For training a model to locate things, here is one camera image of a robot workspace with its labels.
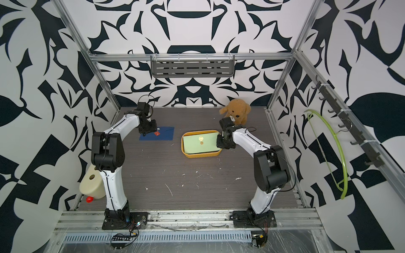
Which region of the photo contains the light green envelope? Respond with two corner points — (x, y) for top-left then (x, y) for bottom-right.
(183, 132), (220, 155)

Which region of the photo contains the yellow plastic storage box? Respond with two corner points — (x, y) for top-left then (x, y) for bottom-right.
(181, 130), (222, 158)

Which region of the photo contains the dark blue envelope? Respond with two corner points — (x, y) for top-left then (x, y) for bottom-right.
(139, 126), (175, 141)

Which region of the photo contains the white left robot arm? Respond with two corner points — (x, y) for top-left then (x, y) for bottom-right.
(91, 102), (157, 222)

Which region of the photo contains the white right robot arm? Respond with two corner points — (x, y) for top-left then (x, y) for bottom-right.
(217, 117), (292, 216)

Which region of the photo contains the brown plush dog toy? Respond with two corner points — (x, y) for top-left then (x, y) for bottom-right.
(219, 99), (251, 125)

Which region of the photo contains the grey perforated metal shelf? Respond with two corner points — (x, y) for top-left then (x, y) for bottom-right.
(150, 54), (235, 78)

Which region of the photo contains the green hoop hanger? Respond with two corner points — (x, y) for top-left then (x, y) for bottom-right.
(305, 109), (349, 200)

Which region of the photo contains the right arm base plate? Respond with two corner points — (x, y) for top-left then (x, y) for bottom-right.
(230, 208), (277, 228)

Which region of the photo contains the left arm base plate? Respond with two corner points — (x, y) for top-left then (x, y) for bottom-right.
(102, 209), (149, 230)

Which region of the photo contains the white slotted cable duct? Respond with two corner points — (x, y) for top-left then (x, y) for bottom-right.
(63, 230), (253, 244)

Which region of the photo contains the black connector block with cables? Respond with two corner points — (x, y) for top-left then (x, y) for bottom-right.
(110, 229), (139, 250)

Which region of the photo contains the black hook rail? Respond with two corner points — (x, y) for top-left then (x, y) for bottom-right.
(313, 76), (385, 168)

